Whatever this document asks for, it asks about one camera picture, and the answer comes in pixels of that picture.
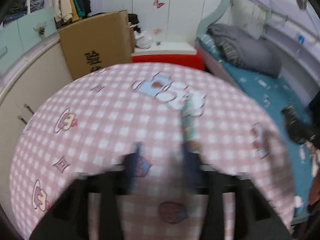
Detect grey folded blanket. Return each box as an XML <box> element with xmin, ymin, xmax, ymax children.
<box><xmin>207</xmin><ymin>24</ymin><xmax>282</xmax><ymax>78</ymax></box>

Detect white plastic bag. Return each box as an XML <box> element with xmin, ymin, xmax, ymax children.
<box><xmin>134</xmin><ymin>30</ymin><xmax>152</xmax><ymax>49</ymax></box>

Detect hanging jackets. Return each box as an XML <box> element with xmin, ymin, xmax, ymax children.
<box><xmin>52</xmin><ymin>0</ymin><xmax>92</xmax><ymax>25</ymax></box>

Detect teal bed mattress sheet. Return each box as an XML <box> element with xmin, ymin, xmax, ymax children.
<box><xmin>196</xmin><ymin>34</ymin><xmax>313</xmax><ymax>217</ymax></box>

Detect black clothes pile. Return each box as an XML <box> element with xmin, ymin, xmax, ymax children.
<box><xmin>128</xmin><ymin>14</ymin><xmax>140</xmax><ymax>33</ymax></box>

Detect red storage bench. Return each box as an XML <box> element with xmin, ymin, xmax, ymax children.
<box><xmin>131</xmin><ymin>42</ymin><xmax>205</xmax><ymax>71</ymax></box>

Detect teal bunk bed frame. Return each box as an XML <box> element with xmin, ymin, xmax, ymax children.
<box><xmin>195</xmin><ymin>0</ymin><xmax>320</xmax><ymax>225</ymax></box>

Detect beige low cabinet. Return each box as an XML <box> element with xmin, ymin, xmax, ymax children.
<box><xmin>1</xmin><ymin>34</ymin><xmax>72</xmax><ymax>224</ymax></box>

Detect white wardrobe doors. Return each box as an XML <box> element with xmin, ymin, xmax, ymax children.
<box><xmin>90</xmin><ymin>0</ymin><xmax>221</xmax><ymax>44</ymax></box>

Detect pink checkered tablecloth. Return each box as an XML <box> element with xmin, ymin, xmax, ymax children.
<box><xmin>10</xmin><ymin>63</ymin><xmax>295</xmax><ymax>239</ymax></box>

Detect large cardboard box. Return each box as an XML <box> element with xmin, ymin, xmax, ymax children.
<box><xmin>58</xmin><ymin>10</ymin><xmax>131</xmax><ymax>80</ymax></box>

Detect purple stair shelf unit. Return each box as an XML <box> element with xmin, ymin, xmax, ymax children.
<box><xmin>1</xmin><ymin>0</ymin><xmax>53</xmax><ymax>28</ymax></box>

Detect teal long snack wrapper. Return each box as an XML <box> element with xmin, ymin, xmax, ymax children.
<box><xmin>180</xmin><ymin>95</ymin><xmax>202</xmax><ymax>154</ymax></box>

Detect teal drawer unit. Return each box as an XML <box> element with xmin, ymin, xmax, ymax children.
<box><xmin>0</xmin><ymin>7</ymin><xmax>57</xmax><ymax>75</ymax></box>

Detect person's right hand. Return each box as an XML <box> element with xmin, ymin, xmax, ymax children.
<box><xmin>306</xmin><ymin>141</ymin><xmax>319</xmax><ymax>205</ymax></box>

